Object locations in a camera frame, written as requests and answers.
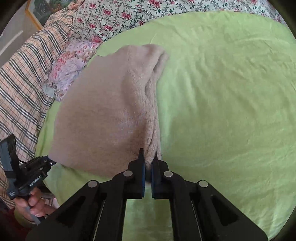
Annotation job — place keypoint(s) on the plaid blanket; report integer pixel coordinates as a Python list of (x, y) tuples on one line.
[(25, 81)]

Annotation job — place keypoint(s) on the person's left hand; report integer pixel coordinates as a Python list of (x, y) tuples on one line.
[(38, 205)]

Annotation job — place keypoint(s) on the beige knit sweater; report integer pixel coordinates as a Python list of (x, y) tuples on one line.
[(108, 115)]

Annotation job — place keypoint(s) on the light green sheet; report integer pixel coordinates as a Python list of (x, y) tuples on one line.
[(219, 111)]

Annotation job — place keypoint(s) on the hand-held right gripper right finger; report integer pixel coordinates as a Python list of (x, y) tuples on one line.
[(156, 180)]

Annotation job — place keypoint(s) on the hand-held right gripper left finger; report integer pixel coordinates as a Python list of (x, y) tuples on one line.
[(140, 178)]

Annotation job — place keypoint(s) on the floral bed sheet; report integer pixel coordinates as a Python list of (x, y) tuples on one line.
[(143, 14)]

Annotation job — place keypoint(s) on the person's dark red clothing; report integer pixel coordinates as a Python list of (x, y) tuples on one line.
[(11, 224)]

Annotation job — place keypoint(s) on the framed wall picture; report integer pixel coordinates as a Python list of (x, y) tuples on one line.
[(39, 11)]

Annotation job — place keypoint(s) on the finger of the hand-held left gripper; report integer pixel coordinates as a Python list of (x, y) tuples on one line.
[(34, 160), (49, 162)]

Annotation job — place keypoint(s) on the pastel floral folded cloth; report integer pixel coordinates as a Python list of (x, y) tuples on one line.
[(69, 67)]

